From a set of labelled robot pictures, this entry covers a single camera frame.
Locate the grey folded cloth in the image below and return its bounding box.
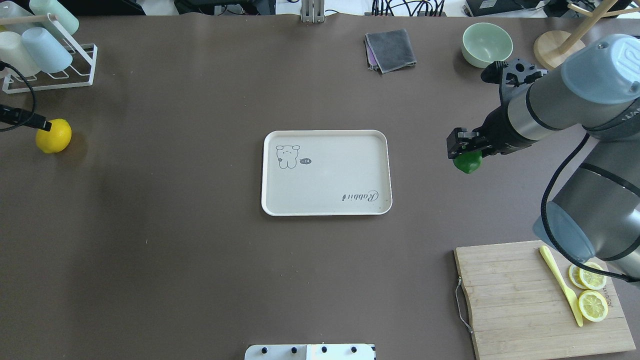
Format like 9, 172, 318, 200
364, 28, 418, 75

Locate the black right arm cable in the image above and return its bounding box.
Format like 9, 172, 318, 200
540, 131, 640, 284

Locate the white bracket with knobs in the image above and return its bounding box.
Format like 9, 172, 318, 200
244, 342, 377, 360

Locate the light blue plastic cup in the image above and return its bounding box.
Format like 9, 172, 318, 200
22, 27, 73, 74

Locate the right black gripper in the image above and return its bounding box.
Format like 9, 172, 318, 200
446, 107, 521, 160

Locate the yellow lemon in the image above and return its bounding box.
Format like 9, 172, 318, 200
35, 118, 73, 154

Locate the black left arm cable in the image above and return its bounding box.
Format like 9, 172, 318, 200
0, 60, 38, 133

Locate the green lime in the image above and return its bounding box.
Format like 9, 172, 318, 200
452, 150, 483, 174

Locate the yellow plastic knife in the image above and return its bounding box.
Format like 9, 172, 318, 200
539, 244, 584, 328

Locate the mint green plastic cup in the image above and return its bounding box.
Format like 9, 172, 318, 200
29, 0, 80, 35

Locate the lemon slice behind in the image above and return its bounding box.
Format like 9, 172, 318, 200
567, 264, 588, 290

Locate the bamboo cutting board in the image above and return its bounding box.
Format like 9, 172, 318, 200
454, 240, 636, 360

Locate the lemon slice lower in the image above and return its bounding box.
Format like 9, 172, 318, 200
578, 289, 609, 322

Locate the lemon slice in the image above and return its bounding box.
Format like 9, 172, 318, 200
577, 268, 607, 291
567, 264, 588, 290
578, 289, 609, 322

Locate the grey-blue plastic cup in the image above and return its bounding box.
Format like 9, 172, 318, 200
0, 0, 38, 35

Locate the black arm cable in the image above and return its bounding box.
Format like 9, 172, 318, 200
540, 131, 640, 284
0, 60, 38, 133

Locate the cream rabbit tray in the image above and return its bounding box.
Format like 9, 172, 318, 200
261, 129, 393, 217

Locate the lemon slice upper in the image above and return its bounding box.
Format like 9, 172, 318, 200
577, 268, 607, 291

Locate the mint green bowl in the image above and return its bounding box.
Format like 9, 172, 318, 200
461, 22, 514, 69

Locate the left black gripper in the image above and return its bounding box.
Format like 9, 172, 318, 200
0, 104, 52, 132

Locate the white wire cup rack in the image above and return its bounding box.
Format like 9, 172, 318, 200
1, 13, 98, 94

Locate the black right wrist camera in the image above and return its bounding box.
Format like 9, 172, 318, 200
480, 58, 549, 107

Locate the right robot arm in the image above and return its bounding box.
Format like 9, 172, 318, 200
446, 34, 640, 286

